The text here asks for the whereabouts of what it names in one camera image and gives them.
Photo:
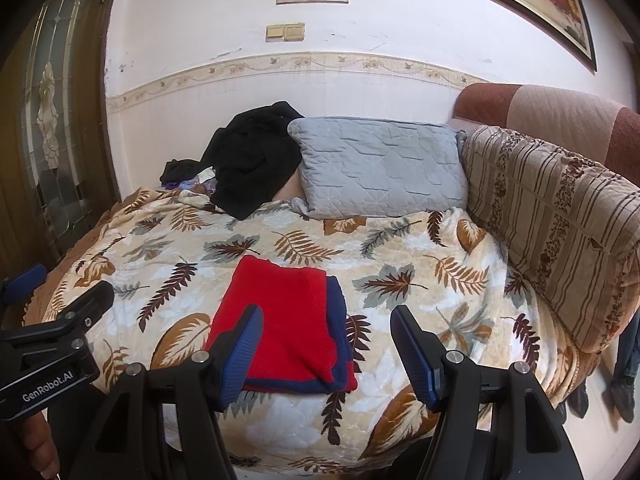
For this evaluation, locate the black garment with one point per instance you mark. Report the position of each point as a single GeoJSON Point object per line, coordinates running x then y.
{"type": "Point", "coordinates": [250, 160]}

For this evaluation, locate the striped floral sofa cushion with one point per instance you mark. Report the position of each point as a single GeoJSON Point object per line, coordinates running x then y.
{"type": "Point", "coordinates": [550, 220]}

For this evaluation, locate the wooden stained glass door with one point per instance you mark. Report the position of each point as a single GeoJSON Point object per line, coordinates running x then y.
{"type": "Point", "coordinates": [50, 110]}

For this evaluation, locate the grey quilted pillow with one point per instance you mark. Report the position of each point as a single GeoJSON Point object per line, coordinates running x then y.
{"type": "Point", "coordinates": [380, 170]}

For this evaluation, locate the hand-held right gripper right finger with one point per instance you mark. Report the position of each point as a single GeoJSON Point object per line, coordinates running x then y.
{"type": "Point", "coordinates": [416, 357]}

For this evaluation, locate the person's left hand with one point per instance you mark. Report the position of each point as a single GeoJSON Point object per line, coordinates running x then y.
{"type": "Point", "coordinates": [37, 445]}

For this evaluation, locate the small black cloth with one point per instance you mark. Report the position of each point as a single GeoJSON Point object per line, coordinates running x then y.
{"type": "Point", "coordinates": [180, 169]}

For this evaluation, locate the red and blue sweater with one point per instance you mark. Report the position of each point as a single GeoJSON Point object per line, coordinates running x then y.
{"type": "Point", "coordinates": [290, 310]}

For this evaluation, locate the white paper tag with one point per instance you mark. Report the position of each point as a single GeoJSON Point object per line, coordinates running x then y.
{"type": "Point", "coordinates": [207, 176]}

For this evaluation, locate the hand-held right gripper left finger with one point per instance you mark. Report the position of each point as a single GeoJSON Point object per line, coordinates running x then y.
{"type": "Point", "coordinates": [240, 357]}

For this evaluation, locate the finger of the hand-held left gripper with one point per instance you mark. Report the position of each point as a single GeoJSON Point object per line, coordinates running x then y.
{"type": "Point", "coordinates": [90, 305]}
{"type": "Point", "coordinates": [22, 280]}

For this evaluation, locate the leaf print blanket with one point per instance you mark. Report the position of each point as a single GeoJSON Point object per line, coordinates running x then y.
{"type": "Point", "coordinates": [425, 270]}

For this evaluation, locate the gold light switch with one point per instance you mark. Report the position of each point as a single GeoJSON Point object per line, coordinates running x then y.
{"type": "Point", "coordinates": [294, 31]}
{"type": "Point", "coordinates": [275, 33]}

